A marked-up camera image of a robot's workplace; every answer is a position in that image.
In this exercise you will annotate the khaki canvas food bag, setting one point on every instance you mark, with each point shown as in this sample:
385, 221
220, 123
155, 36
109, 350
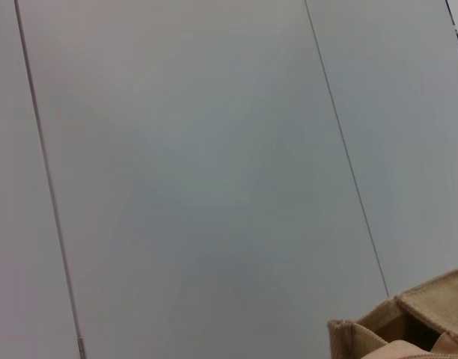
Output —
420, 318

